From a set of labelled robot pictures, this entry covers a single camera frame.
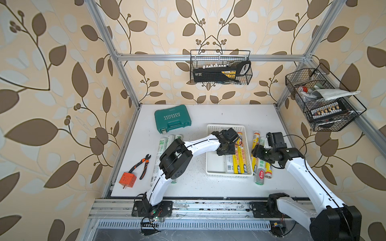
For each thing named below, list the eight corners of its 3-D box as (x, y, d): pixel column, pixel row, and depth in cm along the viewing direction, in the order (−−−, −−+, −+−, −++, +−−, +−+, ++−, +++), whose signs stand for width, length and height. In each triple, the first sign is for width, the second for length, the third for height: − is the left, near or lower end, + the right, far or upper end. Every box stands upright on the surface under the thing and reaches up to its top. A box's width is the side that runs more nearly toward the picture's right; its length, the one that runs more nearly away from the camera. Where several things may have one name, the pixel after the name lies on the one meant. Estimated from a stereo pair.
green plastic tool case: (159, 134, 103) (158, 131, 101) (154, 114, 115) (153, 111, 113) (192, 125, 109) (192, 121, 106) (184, 106, 121) (184, 103, 118)
